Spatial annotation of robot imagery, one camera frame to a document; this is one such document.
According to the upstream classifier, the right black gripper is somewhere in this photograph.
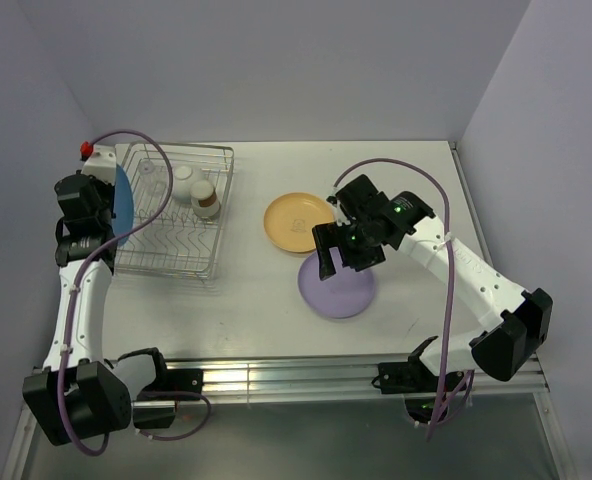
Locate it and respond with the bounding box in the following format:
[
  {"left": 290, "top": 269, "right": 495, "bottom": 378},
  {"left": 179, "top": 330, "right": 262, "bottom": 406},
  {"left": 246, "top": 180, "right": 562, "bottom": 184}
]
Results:
[{"left": 312, "top": 217, "right": 386, "bottom": 280}]

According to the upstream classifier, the blue plate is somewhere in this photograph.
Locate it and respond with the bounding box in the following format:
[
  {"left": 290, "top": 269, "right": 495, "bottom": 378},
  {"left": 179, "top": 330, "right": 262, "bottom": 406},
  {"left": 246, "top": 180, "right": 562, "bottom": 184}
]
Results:
[{"left": 112, "top": 165, "right": 135, "bottom": 237}]

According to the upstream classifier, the orange plate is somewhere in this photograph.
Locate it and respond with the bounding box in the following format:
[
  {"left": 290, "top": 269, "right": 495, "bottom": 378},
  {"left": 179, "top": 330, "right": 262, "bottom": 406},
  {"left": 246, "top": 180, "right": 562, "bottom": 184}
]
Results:
[{"left": 263, "top": 192, "right": 334, "bottom": 254}]

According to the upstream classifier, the clear glass cup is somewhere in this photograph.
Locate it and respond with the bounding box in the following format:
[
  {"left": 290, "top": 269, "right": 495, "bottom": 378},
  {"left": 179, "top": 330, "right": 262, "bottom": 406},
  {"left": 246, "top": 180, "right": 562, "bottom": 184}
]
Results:
[{"left": 137, "top": 159, "right": 168, "bottom": 197}]

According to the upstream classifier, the purple plate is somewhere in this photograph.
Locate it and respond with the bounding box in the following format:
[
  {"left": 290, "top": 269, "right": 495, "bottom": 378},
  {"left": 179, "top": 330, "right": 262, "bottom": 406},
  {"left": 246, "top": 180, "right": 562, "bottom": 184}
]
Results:
[{"left": 297, "top": 249, "right": 377, "bottom": 320}]

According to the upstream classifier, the white ceramic bowl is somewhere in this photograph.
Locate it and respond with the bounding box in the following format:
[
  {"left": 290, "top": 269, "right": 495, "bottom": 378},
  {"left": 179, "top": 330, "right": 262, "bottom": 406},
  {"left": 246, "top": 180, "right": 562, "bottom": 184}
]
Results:
[{"left": 172, "top": 165, "right": 205, "bottom": 204}]

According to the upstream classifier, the steel cup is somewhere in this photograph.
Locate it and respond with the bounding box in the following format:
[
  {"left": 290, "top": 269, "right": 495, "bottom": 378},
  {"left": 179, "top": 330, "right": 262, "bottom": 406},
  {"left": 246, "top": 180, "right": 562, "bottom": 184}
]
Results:
[{"left": 190, "top": 180, "right": 220, "bottom": 218}]

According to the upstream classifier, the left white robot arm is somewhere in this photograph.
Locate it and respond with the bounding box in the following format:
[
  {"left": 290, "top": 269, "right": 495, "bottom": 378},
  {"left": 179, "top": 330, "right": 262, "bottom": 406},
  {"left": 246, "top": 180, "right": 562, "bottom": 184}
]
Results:
[{"left": 22, "top": 168, "right": 171, "bottom": 446}]

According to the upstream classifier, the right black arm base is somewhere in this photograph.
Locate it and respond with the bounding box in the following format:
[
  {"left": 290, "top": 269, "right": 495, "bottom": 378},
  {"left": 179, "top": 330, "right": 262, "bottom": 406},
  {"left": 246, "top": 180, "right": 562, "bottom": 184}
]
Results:
[{"left": 371, "top": 361, "right": 438, "bottom": 423}]

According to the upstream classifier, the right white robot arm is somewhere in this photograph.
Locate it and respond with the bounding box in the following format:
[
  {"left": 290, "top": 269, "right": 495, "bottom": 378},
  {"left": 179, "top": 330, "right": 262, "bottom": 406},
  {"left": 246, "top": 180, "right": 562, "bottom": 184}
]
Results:
[{"left": 312, "top": 175, "right": 553, "bottom": 390}]

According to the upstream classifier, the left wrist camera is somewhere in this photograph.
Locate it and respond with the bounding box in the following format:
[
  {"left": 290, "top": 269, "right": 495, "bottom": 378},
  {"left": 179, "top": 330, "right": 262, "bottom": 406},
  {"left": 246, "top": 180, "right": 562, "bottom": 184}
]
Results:
[{"left": 80, "top": 142, "right": 117, "bottom": 186}]

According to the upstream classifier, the metal wire dish rack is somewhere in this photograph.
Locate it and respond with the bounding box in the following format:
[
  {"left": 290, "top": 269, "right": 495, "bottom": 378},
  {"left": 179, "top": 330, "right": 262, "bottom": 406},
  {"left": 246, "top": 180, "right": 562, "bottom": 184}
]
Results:
[{"left": 115, "top": 141, "right": 235, "bottom": 281}]

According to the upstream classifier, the aluminium mounting rail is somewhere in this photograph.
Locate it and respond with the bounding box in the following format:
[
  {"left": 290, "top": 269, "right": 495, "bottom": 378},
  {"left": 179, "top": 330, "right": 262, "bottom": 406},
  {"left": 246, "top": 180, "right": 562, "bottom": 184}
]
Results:
[{"left": 100, "top": 349, "right": 550, "bottom": 411}]

